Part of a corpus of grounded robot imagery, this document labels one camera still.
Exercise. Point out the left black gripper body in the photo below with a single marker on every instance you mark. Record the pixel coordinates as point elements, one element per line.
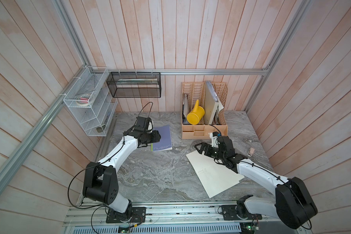
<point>151,137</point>

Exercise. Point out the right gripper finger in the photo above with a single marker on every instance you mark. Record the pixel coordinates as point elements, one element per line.
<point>209,153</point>
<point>203,146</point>

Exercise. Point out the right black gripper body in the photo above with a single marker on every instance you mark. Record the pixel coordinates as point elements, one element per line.
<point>220,156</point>

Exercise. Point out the purple cover notebook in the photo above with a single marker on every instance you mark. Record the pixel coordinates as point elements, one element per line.
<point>165,142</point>

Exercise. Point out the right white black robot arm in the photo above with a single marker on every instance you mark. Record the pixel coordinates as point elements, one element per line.
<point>292,202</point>

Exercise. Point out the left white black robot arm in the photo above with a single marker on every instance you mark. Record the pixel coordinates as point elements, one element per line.
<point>101,181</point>

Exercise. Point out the open cream notebook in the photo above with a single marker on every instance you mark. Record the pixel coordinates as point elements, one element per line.
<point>215,178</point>

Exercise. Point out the small pink eraser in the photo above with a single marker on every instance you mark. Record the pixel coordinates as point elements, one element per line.
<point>251,152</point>

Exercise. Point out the papers in organizer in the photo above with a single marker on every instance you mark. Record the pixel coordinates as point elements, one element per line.
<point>220,107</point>

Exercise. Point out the yellow watering can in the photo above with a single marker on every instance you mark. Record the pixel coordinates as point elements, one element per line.
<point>196,115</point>

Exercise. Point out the cream book in organizer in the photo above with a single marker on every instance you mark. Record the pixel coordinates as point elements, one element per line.
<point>210,104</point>

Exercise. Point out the beige desk organizer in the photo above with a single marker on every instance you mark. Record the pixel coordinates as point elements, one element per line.
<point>191,91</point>

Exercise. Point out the tape roll on shelf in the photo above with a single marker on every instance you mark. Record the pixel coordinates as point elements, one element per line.
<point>85,100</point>

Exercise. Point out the black mesh wall basket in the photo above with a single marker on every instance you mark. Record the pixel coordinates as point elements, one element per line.
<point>134,84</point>

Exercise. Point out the white wire shelf rack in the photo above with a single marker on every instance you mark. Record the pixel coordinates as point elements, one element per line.
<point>95,119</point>

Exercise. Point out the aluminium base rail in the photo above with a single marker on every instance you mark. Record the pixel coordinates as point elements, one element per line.
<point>195,217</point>

